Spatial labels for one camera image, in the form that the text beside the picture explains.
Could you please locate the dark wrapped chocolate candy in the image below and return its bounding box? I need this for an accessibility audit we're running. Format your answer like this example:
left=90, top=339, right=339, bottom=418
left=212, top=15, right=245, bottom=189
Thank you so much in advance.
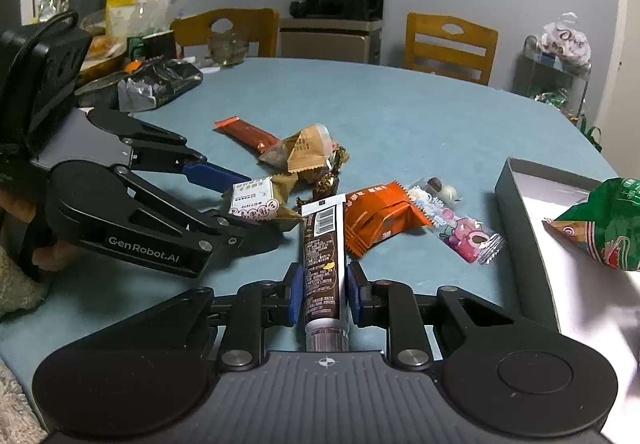
left=312, top=146, right=349, bottom=200

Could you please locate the orange square snack packet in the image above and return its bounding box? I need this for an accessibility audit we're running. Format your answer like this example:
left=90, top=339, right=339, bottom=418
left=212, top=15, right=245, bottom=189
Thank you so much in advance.
left=344, top=182, right=433, bottom=257

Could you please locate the green snack bag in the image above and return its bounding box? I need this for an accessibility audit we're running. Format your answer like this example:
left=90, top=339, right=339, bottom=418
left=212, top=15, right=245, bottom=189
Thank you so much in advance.
left=544, top=177, right=640, bottom=271

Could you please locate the green tote bag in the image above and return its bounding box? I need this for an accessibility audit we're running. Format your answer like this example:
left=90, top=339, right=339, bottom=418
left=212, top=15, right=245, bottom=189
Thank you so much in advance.
left=578, top=115, right=602, bottom=152

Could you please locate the wooden chair at back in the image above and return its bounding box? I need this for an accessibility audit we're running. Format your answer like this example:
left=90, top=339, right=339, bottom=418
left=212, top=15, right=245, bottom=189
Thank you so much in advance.
left=402, top=12, right=499, bottom=86

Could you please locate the wooden chair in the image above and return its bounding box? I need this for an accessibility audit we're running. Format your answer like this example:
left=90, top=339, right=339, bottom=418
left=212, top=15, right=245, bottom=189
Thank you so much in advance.
left=402, top=12, right=499, bottom=86
left=170, top=8, right=280, bottom=58

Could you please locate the white brown pastry packet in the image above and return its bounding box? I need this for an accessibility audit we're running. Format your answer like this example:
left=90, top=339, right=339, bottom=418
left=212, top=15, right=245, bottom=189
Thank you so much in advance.
left=224, top=173, right=303, bottom=231

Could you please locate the black water dispenser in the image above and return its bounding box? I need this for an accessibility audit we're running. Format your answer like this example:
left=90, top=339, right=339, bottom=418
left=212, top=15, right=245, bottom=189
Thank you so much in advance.
left=280, top=0, right=384, bottom=64

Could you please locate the grey open cardboard box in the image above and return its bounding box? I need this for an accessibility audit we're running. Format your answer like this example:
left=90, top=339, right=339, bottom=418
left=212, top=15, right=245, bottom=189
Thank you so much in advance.
left=495, top=158, right=639, bottom=443

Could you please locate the metal trolley shelf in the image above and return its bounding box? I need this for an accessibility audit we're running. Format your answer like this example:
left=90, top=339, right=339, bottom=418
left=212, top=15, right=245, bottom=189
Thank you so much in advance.
left=513, top=35, right=591, bottom=123

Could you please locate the orange snack bar wrapper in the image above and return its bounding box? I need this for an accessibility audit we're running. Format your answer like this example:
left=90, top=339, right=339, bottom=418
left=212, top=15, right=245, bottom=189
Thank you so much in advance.
left=215, top=117, right=280, bottom=156

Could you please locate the white plastic shopping bag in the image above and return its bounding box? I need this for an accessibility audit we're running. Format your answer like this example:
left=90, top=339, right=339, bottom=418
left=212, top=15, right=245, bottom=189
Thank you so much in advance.
left=539, top=12, right=591, bottom=66

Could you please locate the brown chocolate tube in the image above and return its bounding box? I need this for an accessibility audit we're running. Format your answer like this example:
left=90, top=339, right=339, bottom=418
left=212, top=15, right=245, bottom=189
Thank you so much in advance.
left=302, top=193, right=348, bottom=353

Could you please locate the wooden chair at left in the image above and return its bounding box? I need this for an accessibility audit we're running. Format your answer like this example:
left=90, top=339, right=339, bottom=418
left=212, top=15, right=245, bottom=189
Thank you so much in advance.
left=170, top=8, right=280, bottom=58

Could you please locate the black foil snack bag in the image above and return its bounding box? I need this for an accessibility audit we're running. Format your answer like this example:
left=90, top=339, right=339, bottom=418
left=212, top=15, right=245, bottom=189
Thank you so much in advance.
left=117, top=59, right=203, bottom=112

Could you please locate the brown paper pastry packet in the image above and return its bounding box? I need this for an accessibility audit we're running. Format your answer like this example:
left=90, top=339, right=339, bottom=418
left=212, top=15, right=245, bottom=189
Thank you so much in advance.
left=258, top=123, right=338, bottom=184

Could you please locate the clear pink candy packet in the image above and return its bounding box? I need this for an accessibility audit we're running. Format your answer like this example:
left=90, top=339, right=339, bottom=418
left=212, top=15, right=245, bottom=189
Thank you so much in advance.
left=407, top=176, right=504, bottom=265

